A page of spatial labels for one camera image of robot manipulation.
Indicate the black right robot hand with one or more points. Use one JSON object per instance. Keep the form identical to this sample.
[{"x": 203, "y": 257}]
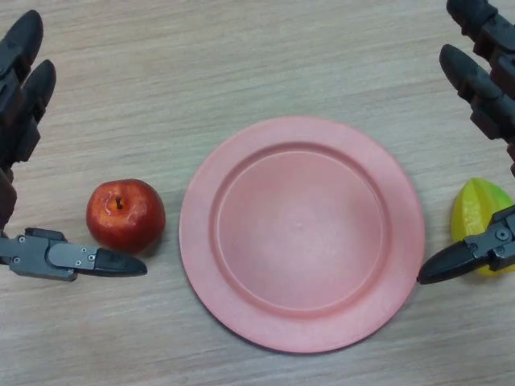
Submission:
[{"x": 493, "y": 92}]

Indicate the red apple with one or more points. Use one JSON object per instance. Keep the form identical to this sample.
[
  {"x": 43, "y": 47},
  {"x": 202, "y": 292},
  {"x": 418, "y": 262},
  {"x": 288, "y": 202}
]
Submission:
[{"x": 125, "y": 216}]

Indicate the yellow green starfruit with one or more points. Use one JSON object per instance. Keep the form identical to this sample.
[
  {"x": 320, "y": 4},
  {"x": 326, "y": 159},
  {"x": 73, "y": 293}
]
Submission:
[{"x": 475, "y": 209}]

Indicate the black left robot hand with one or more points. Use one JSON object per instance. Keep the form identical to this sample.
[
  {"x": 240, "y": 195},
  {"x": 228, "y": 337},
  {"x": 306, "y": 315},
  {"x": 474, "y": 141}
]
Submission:
[{"x": 24, "y": 132}]

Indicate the pink plastic plate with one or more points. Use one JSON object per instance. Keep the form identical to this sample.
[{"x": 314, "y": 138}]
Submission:
[{"x": 301, "y": 234}]

